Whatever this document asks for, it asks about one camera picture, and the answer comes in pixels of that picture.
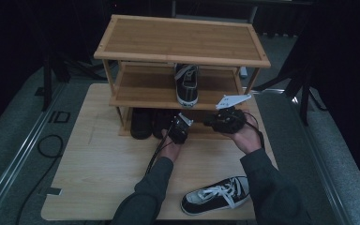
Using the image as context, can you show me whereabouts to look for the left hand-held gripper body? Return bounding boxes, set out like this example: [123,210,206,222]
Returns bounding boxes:
[167,112,194,145]

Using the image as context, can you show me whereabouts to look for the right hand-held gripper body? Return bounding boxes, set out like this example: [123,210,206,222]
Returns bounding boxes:
[211,93,253,135]

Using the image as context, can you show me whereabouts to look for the plain black shoe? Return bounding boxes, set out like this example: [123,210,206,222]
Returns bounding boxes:
[129,107,154,141]
[152,108,176,140]

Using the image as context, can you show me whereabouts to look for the black white laced sneaker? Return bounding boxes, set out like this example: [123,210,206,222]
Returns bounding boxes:
[180,175,251,217]
[173,63,200,108]

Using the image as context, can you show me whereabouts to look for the wooden shoe rack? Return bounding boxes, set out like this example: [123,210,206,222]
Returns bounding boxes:
[93,13,272,141]

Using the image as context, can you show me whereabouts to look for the person's left hand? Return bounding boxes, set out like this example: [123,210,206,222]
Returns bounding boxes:
[159,140,183,163]

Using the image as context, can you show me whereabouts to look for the person's right hand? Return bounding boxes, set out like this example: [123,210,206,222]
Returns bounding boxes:
[229,112,263,155]

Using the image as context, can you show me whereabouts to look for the black metal stand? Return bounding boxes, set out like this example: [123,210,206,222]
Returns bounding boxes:
[34,54,69,113]
[252,67,327,127]

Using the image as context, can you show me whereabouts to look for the right hand-held gripper cable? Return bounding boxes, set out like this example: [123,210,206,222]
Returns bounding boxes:
[243,112,265,150]

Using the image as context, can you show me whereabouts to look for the hand-held gripper cable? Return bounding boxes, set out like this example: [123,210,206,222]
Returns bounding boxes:
[243,112,265,150]
[144,122,173,176]

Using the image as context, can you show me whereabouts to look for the left hand-held gripper cable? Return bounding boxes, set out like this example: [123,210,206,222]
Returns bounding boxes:
[144,122,173,176]

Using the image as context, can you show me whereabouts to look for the metal floor rail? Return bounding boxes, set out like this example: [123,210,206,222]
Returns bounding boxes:
[249,87,354,225]
[0,82,68,219]

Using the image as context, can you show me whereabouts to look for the black floor cable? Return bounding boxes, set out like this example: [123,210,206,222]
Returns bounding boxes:
[14,134,65,225]

